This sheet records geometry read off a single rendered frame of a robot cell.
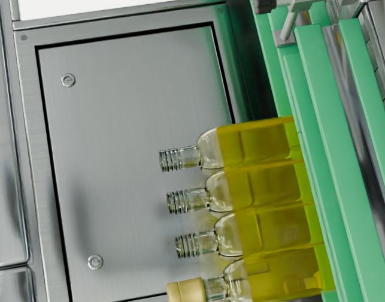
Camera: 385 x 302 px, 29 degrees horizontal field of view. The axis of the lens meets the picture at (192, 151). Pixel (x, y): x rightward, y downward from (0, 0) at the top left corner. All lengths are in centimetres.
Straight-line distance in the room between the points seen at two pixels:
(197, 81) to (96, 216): 26
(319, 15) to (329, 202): 27
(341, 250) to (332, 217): 4
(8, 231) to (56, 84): 23
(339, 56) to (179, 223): 35
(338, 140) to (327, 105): 4
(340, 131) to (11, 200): 49
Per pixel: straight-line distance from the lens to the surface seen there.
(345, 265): 91
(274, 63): 108
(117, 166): 111
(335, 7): 104
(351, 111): 89
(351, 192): 85
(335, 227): 92
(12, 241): 109
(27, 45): 119
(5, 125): 115
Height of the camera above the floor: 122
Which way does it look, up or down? 7 degrees down
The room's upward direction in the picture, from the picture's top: 99 degrees counter-clockwise
